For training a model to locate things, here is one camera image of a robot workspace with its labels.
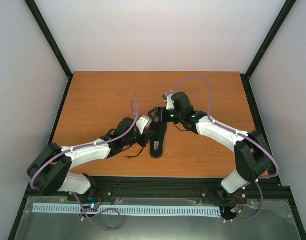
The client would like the black frame post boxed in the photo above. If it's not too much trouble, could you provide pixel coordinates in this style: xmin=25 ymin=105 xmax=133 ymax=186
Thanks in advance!
xmin=24 ymin=0 xmax=74 ymax=79
xmin=244 ymin=0 xmax=298 ymax=78

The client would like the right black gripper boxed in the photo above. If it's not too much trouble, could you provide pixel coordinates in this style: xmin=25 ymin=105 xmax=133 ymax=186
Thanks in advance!
xmin=149 ymin=106 xmax=184 ymax=123

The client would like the right black frame post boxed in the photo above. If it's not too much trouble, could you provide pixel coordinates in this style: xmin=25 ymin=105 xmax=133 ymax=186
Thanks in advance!
xmin=244 ymin=0 xmax=298 ymax=78

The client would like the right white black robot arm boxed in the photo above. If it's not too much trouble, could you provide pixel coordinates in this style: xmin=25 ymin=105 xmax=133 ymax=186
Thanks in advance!
xmin=148 ymin=92 xmax=273 ymax=199

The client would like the light blue slotted cable duct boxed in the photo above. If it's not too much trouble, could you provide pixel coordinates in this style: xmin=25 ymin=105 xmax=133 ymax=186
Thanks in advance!
xmin=31 ymin=203 xmax=221 ymax=218

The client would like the black shoelace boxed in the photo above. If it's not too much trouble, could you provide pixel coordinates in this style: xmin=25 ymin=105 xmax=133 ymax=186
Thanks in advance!
xmin=124 ymin=129 xmax=154 ymax=159

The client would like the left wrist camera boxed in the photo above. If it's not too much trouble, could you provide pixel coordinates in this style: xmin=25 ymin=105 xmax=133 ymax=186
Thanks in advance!
xmin=136 ymin=115 xmax=152 ymax=135

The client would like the black canvas shoe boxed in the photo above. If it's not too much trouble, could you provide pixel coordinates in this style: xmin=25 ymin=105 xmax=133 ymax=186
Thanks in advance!
xmin=149 ymin=122 xmax=167 ymax=159

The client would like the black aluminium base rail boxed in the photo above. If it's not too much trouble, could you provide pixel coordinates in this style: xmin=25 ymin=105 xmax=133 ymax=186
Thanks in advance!
xmin=25 ymin=174 xmax=293 ymax=203

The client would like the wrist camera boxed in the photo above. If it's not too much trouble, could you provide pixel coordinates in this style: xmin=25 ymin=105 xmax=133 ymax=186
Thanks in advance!
xmin=163 ymin=92 xmax=175 ymax=110
xmin=136 ymin=115 xmax=152 ymax=135

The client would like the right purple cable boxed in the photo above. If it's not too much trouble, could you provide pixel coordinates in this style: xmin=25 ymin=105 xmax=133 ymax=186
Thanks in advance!
xmin=170 ymin=76 xmax=280 ymax=224

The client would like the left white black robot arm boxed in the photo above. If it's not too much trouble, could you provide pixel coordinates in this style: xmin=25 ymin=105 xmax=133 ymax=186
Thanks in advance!
xmin=27 ymin=116 xmax=151 ymax=202

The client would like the left black frame post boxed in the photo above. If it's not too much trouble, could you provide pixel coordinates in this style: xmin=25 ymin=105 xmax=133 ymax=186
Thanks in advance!
xmin=24 ymin=0 xmax=74 ymax=79

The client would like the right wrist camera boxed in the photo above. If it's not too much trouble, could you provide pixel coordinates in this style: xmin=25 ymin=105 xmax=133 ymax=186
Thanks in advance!
xmin=163 ymin=92 xmax=175 ymax=110

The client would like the left green-lit circuit board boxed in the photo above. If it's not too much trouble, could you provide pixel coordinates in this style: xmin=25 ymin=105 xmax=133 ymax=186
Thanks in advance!
xmin=82 ymin=202 xmax=100 ymax=214

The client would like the right small circuit board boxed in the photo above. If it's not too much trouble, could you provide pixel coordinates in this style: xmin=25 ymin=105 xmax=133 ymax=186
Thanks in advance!
xmin=230 ymin=203 xmax=244 ymax=215

